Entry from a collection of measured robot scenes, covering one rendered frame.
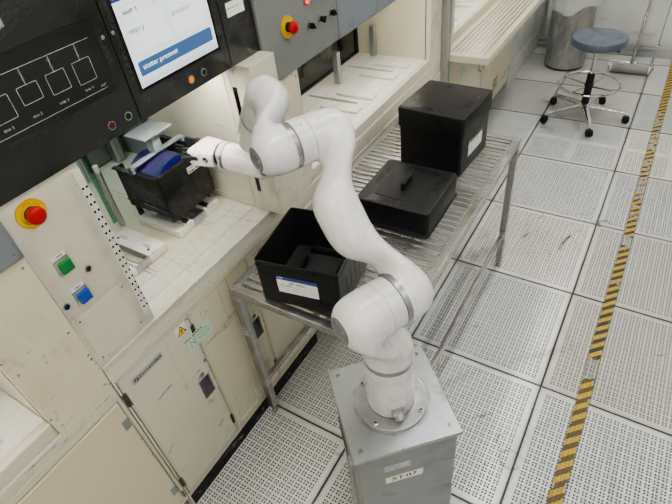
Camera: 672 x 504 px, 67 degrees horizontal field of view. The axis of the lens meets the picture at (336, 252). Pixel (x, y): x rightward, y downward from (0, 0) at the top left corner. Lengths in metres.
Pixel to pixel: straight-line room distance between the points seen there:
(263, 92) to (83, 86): 0.39
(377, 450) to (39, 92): 1.08
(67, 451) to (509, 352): 1.78
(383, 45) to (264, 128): 2.04
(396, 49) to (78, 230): 2.12
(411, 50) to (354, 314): 2.14
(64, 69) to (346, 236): 0.68
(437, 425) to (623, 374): 1.33
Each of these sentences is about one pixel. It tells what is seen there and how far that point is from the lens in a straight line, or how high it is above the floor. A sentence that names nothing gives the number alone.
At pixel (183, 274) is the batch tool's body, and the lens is 1.68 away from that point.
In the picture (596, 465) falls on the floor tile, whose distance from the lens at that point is 2.26.
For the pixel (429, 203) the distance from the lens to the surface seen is 1.81.
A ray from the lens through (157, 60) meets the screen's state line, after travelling 1.39.
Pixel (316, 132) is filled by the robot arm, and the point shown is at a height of 1.44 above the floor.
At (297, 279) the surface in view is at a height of 0.89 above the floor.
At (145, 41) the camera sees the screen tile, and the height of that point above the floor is 1.56.
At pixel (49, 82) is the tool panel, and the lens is 1.23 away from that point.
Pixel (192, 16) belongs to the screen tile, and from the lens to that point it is 1.47.
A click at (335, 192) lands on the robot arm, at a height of 1.35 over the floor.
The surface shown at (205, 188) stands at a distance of 1.86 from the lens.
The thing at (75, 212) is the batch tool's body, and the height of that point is 1.29.
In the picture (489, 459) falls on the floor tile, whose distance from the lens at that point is 2.18.
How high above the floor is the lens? 1.93
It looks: 41 degrees down
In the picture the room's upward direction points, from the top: 8 degrees counter-clockwise
